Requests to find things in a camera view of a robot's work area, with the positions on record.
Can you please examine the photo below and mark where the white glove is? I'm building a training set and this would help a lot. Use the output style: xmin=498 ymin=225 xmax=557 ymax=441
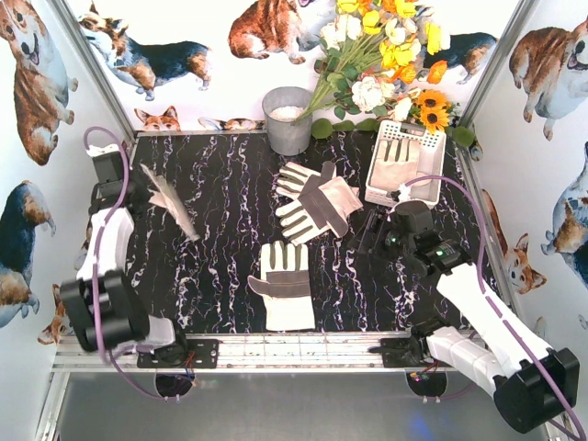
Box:
xmin=141 ymin=164 xmax=200 ymax=242

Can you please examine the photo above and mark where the grey-strap glove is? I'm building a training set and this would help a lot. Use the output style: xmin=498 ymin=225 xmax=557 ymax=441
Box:
xmin=368 ymin=138 xmax=427 ymax=192
xmin=276 ymin=176 xmax=363 ymax=245
xmin=247 ymin=241 xmax=315 ymax=332

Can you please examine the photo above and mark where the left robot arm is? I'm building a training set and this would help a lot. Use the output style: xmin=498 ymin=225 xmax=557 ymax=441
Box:
xmin=61 ymin=148 xmax=177 ymax=354

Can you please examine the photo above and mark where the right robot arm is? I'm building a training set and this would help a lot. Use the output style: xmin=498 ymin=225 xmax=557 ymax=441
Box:
xmin=351 ymin=200 xmax=580 ymax=434

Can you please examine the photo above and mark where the white perforated storage basket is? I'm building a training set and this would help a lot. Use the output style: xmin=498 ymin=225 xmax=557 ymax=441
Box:
xmin=365 ymin=119 xmax=447 ymax=209

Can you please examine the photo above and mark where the back centre glove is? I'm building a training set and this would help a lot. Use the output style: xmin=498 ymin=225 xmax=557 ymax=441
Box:
xmin=276 ymin=161 xmax=336 ymax=200

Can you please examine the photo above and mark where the artificial flower bouquet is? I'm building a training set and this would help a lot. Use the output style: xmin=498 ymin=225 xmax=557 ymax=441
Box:
xmin=295 ymin=1 xmax=478 ymax=134

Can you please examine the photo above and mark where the grey metal bucket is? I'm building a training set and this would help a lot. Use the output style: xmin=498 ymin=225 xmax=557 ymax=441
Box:
xmin=262 ymin=86 xmax=312 ymax=156

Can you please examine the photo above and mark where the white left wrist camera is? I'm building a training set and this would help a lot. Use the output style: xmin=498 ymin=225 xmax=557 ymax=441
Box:
xmin=86 ymin=143 xmax=119 ymax=158

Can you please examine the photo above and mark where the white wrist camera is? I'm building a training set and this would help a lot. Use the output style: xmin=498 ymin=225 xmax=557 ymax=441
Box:
xmin=396 ymin=184 xmax=413 ymax=203
xmin=86 ymin=143 xmax=119 ymax=158

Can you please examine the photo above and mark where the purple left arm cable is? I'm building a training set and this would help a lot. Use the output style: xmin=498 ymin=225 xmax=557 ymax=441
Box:
xmin=82 ymin=126 xmax=194 ymax=402

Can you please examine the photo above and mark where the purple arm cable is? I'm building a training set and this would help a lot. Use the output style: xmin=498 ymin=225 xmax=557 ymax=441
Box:
xmin=401 ymin=175 xmax=587 ymax=441
xmin=82 ymin=126 xmax=194 ymax=402

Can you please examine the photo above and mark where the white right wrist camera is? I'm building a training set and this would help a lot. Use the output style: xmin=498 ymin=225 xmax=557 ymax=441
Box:
xmin=396 ymin=184 xmax=413 ymax=203

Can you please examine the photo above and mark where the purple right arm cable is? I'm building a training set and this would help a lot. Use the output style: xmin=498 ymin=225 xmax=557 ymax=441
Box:
xmin=401 ymin=175 xmax=587 ymax=441

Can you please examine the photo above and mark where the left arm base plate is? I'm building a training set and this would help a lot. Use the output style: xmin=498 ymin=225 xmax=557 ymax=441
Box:
xmin=137 ymin=338 xmax=220 ymax=369

